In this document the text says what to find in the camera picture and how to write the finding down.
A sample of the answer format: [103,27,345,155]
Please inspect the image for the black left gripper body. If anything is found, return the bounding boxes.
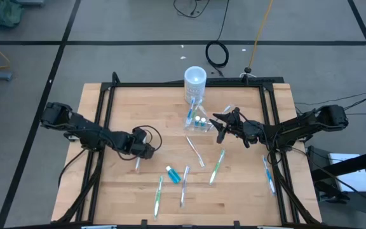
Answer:
[128,139,156,160]

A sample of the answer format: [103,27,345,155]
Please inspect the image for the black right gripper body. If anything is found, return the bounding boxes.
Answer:
[226,120,255,142]

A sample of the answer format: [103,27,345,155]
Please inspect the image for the green toothbrush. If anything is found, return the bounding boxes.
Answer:
[191,98,204,121]
[208,149,226,186]
[152,175,164,221]

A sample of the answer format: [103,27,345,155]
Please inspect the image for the blue toothbrush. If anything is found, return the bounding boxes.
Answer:
[261,155,276,195]
[185,96,196,128]

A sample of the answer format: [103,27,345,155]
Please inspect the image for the purple toothbrush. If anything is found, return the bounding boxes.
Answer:
[179,165,191,208]

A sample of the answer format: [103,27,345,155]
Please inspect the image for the clear bag with tubes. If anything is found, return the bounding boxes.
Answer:
[184,114,215,134]

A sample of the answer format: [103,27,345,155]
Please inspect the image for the white wipes canister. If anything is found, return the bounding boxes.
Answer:
[184,66,208,105]

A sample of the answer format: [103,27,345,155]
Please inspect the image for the black metal stand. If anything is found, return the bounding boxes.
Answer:
[306,144,366,229]

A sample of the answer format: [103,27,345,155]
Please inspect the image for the green cloth bag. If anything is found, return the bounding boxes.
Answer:
[0,0,25,28]

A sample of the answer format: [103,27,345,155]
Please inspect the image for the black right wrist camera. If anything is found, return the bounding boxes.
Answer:
[230,107,244,123]

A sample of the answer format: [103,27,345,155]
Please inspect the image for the black left camera cable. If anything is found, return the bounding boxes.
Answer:
[132,125,163,160]

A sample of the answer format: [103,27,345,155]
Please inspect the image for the black aluminium table frame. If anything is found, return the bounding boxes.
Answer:
[51,71,322,229]

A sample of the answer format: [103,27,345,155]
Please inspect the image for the black hanging cable with coil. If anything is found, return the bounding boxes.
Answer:
[205,0,230,78]

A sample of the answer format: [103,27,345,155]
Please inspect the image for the yellow hanging cable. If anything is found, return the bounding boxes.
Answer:
[247,0,275,69]

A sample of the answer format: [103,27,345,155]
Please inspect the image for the black floor cable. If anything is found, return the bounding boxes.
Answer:
[294,88,366,116]

